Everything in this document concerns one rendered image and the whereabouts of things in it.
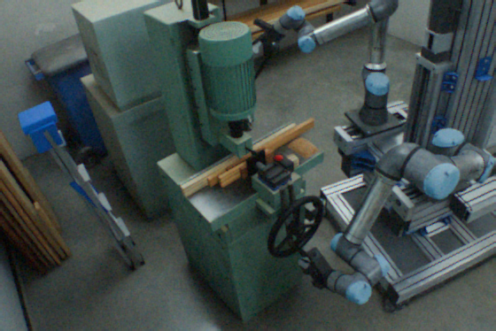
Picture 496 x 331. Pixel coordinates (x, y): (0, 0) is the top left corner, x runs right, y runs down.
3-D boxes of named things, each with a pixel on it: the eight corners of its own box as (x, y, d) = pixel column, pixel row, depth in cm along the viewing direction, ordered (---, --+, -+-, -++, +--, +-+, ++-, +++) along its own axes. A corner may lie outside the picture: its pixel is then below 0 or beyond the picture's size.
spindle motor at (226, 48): (228, 127, 138) (217, 46, 117) (201, 109, 149) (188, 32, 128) (267, 108, 145) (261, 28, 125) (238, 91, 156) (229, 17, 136)
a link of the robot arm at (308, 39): (406, 17, 157) (304, 60, 178) (401, 8, 165) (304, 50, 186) (398, -7, 151) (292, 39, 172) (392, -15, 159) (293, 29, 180)
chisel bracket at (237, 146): (239, 161, 156) (237, 144, 150) (220, 145, 165) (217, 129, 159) (254, 153, 159) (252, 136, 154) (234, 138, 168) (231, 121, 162)
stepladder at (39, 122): (126, 276, 236) (21, 133, 155) (113, 250, 253) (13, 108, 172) (147, 261, 241) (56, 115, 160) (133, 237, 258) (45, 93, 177)
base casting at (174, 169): (226, 247, 159) (223, 233, 153) (159, 176, 195) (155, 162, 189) (306, 193, 178) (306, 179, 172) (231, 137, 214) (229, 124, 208)
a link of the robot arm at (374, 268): (368, 242, 134) (347, 261, 131) (393, 263, 127) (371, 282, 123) (367, 255, 140) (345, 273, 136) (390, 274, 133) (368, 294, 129)
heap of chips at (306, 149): (306, 158, 166) (306, 154, 165) (286, 145, 174) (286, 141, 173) (320, 150, 170) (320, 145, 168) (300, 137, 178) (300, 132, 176)
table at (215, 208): (226, 248, 142) (224, 238, 138) (183, 203, 161) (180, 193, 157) (340, 171, 168) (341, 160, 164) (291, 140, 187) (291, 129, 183)
